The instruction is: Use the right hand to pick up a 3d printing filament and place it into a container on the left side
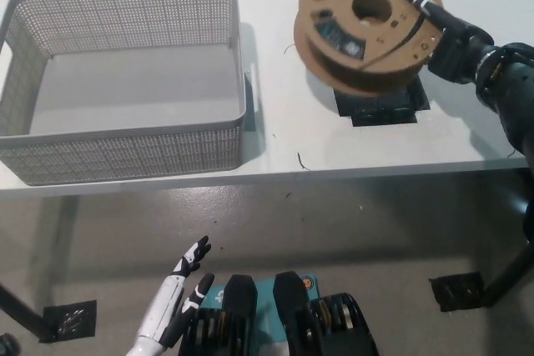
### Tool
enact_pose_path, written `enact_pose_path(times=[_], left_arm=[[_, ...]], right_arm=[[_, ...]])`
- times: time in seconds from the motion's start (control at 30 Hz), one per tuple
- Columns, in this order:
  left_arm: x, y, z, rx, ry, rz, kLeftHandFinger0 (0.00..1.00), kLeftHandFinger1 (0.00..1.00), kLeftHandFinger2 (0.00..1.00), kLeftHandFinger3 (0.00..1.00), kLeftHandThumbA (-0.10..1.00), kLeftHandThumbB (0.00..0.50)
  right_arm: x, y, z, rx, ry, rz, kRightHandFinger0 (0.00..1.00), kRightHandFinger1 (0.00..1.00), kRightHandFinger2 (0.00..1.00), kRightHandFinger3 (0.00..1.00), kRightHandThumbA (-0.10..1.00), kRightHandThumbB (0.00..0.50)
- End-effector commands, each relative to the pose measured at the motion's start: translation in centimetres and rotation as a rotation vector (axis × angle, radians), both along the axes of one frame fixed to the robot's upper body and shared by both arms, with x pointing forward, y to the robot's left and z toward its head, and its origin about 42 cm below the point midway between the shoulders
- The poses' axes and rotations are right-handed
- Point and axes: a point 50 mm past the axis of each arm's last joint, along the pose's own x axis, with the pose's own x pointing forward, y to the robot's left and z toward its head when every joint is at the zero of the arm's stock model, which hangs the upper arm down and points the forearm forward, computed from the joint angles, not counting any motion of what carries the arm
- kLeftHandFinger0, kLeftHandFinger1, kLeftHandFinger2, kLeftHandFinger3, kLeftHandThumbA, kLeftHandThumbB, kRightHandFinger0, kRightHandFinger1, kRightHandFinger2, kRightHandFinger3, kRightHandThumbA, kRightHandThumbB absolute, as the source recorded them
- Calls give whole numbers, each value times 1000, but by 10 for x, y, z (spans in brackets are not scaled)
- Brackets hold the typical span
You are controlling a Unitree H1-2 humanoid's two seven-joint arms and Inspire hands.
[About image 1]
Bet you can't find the cardboard filament spool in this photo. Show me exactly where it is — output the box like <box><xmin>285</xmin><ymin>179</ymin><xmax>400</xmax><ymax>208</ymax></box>
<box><xmin>293</xmin><ymin>0</ymin><xmax>446</xmax><ymax>95</ymax></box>

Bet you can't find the grey perforated plastic basket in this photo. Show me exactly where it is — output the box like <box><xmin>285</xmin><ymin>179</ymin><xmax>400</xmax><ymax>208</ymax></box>
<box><xmin>0</xmin><ymin>0</ymin><xmax>261</xmax><ymax>188</ymax></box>

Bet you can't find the black teal robot body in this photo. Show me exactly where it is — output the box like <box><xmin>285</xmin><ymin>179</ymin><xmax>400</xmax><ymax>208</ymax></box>
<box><xmin>178</xmin><ymin>271</ymin><xmax>381</xmax><ymax>356</ymax></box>

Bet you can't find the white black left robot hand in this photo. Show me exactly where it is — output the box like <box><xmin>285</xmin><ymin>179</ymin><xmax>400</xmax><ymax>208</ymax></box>
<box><xmin>135</xmin><ymin>235</ymin><xmax>215</xmax><ymax>351</ymax></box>

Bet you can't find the black round floor object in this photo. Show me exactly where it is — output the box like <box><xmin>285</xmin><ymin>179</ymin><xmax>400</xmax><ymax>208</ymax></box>
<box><xmin>0</xmin><ymin>332</ymin><xmax>21</xmax><ymax>356</ymax></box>

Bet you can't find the black floor foot plate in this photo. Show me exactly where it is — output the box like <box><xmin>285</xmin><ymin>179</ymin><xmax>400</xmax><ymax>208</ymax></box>
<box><xmin>428</xmin><ymin>271</ymin><xmax>488</xmax><ymax>313</ymax></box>
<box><xmin>42</xmin><ymin>298</ymin><xmax>98</xmax><ymax>343</ymax></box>

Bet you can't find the grey table leg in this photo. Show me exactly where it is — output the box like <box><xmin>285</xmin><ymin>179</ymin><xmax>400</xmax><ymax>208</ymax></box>
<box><xmin>47</xmin><ymin>195</ymin><xmax>81</xmax><ymax>303</ymax></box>

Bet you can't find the black spool stand plate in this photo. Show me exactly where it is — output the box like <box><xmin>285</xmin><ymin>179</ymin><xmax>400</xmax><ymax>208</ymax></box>
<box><xmin>332</xmin><ymin>78</ymin><xmax>431</xmax><ymax>128</ymax></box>

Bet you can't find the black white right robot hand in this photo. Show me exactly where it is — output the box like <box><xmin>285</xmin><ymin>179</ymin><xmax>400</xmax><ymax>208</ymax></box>
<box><xmin>401</xmin><ymin>0</ymin><xmax>498</xmax><ymax>86</ymax></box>

